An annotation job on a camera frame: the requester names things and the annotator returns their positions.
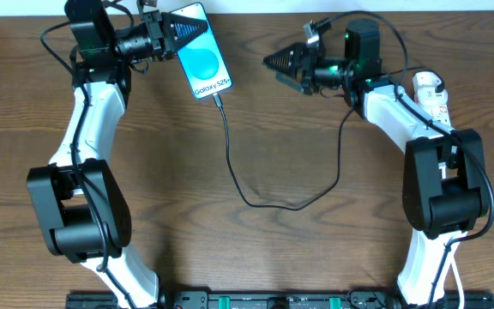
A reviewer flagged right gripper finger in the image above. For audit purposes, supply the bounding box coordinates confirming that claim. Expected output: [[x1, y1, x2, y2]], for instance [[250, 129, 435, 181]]
[[275, 72, 304, 94], [263, 42, 304, 78]]

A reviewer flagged blue screen Galaxy smartphone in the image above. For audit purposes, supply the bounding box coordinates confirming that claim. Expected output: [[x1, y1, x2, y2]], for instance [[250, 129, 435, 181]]
[[172, 3, 232, 100]]

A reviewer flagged black USB charging cable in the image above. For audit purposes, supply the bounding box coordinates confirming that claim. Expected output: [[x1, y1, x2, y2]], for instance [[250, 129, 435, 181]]
[[211, 64, 446, 212]]

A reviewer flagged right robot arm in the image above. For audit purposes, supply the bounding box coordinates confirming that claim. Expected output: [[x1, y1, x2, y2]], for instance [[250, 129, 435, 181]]
[[263, 11, 494, 308]]

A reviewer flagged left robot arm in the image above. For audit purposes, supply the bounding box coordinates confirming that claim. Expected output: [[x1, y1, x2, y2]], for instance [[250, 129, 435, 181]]
[[27, 0, 209, 308]]

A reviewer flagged white USB charger plug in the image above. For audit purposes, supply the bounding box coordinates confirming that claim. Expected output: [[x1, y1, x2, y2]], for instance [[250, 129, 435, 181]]
[[413, 71, 448, 106]]

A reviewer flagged white power strip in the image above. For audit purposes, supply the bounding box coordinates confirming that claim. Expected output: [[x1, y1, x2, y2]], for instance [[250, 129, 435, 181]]
[[420, 104, 452, 127]]

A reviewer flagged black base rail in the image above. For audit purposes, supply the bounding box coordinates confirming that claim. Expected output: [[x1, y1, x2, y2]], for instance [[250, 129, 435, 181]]
[[63, 289, 494, 309]]

